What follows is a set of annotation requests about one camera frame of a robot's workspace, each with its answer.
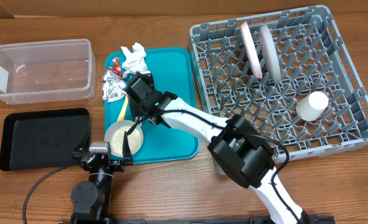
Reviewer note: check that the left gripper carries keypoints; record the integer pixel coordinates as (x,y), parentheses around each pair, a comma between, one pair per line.
(84,145)

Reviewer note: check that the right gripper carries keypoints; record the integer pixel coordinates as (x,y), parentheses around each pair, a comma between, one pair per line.
(134,109)

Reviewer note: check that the white plastic fork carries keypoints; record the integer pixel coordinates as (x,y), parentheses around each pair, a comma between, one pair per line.
(137,119)

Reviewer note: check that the yellow plastic spoon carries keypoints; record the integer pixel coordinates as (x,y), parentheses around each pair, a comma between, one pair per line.
(122,113)

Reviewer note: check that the white plate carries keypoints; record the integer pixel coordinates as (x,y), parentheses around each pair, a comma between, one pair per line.
(251,50)

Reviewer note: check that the grey deep plate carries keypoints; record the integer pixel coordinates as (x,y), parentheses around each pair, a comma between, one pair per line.
(269,53)

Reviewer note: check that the grey dishwasher rack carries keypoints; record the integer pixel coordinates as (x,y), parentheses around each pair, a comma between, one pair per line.
(312,57)

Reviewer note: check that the white plastic cup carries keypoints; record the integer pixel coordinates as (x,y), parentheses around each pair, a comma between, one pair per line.
(312,106)

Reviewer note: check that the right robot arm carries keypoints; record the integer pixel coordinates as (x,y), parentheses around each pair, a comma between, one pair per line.
(237,148)

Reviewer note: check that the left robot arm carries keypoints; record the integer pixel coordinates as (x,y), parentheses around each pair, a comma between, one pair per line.
(91,198)

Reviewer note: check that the grey bowl with rice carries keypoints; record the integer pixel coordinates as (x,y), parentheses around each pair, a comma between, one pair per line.
(114,135)

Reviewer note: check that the crumpled foil wrapper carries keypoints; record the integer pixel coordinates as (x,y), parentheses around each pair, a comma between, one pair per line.
(113,82)

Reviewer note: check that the crumpled white napkin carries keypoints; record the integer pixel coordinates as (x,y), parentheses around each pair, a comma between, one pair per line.
(135,60)

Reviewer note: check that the teal serving tray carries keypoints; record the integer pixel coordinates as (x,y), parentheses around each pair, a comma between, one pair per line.
(171,70)

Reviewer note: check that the black plastic tray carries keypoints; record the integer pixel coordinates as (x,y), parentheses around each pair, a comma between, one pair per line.
(40,139)

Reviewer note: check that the clear plastic bin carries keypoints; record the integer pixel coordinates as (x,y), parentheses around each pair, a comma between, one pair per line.
(55,70)

